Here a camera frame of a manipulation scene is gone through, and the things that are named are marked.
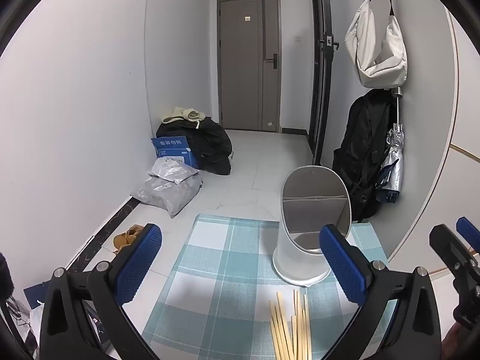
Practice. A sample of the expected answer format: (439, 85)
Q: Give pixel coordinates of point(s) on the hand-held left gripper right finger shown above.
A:
(341, 266)

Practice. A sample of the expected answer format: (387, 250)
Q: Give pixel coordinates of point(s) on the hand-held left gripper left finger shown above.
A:
(138, 266)

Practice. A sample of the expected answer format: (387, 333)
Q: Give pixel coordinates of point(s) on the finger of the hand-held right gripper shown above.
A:
(468, 232)
(446, 243)

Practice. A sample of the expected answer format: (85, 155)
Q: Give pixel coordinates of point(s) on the white utensil holder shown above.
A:
(300, 262)

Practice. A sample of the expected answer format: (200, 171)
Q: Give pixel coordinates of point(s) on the bundle of wooden chopsticks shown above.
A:
(279, 330)

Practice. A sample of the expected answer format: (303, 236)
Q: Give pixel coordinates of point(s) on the white shoulder bag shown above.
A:
(378, 52)

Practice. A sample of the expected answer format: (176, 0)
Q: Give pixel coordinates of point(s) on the brown shoe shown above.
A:
(127, 238)

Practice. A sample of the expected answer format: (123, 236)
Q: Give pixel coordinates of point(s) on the teal plaid tablecloth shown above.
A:
(210, 270)

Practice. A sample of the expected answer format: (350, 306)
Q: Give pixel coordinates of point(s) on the large grey plastic parcel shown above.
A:
(168, 197)

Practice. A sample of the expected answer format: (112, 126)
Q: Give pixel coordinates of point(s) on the silver folding umbrella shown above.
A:
(393, 165)

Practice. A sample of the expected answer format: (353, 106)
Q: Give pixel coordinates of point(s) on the small grey plastic parcel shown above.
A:
(172, 170)

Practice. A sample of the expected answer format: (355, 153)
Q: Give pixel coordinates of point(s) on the dark blue box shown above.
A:
(35, 294)

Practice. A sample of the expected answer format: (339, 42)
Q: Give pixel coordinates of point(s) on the black hanging jacket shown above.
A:
(360, 150)

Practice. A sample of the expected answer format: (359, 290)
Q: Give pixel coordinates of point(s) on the white plastic bag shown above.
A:
(35, 326)

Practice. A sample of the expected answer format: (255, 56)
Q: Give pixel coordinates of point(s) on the blue cardboard box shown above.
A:
(170, 150)

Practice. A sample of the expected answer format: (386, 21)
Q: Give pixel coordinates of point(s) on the black bag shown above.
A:
(213, 146)

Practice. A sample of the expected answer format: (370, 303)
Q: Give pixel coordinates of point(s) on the beige cloth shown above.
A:
(183, 114)

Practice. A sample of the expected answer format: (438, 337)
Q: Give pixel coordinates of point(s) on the grey entrance door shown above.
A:
(240, 82)

